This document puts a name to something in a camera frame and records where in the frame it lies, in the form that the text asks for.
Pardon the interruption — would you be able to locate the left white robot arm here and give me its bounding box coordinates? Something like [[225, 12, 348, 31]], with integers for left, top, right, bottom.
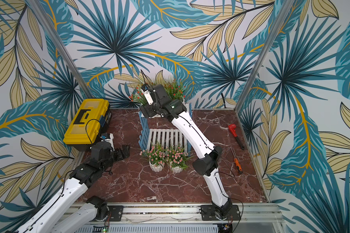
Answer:
[[16, 141, 130, 233]]

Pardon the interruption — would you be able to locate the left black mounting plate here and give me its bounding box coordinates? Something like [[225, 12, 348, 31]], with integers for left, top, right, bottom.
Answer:
[[93, 205, 123, 222]]

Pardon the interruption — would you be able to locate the yellow black toolbox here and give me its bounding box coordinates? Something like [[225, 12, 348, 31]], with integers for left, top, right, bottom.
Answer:
[[63, 99, 111, 151]]

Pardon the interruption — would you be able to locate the black mounting plate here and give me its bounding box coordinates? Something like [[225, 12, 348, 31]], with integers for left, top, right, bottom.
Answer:
[[199, 205, 241, 221], [93, 205, 123, 222]]

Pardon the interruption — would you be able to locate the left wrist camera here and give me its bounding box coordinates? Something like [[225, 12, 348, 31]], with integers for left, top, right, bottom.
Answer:
[[100, 133, 114, 151]]

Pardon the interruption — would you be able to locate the left aluminium corner post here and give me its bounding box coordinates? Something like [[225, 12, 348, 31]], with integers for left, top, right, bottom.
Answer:
[[28, 0, 93, 99]]

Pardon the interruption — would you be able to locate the aluminium corner post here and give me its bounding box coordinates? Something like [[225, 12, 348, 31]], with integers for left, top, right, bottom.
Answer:
[[235, 0, 294, 113], [28, 0, 93, 99]]

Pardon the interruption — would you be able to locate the right aluminium corner post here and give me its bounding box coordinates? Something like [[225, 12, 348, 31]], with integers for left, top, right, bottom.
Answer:
[[235, 0, 294, 113]]

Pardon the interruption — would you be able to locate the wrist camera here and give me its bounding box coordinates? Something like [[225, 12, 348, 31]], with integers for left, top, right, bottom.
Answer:
[[142, 83, 154, 105], [100, 133, 114, 151]]

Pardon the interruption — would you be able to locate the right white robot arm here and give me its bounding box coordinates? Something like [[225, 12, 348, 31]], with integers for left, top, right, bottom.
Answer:
[[140, 83, 232, 220]]

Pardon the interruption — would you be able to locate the pink flower pot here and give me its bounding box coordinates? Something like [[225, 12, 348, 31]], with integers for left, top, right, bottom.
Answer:
[[165, 146, 191, 173], [140, 144, 167, 172]]

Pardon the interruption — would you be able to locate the orange handled screwdriver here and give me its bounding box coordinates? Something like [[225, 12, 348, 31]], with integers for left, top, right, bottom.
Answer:
[[230, 147, 243, 174]]

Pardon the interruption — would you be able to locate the blue white wooden rack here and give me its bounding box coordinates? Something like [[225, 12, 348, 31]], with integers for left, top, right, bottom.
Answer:
[[138, 111, 191, 152]]

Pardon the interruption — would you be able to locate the red flower pot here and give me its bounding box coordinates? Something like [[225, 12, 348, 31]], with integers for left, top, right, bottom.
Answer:
[[164, 79, 185, 102], [129, 83, 147, 105]]

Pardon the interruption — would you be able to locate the white perforated cable tray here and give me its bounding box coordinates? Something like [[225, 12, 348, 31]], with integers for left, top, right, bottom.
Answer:
[[76, 224, 218, 233]]

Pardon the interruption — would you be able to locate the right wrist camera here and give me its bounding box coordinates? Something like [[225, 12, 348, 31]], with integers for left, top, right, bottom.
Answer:
[[142, 83, 154, 105]]

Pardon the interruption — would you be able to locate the red pipe wrench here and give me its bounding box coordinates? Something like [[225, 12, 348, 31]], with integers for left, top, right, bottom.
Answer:
[[228, 124, 245, 150]]

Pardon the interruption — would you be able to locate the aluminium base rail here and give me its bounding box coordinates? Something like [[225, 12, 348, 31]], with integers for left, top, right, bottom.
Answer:
[[108, 203, 285, 224]]

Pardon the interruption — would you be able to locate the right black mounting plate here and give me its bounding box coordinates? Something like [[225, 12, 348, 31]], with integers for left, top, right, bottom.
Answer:
[[199, 205, 241, 221]]

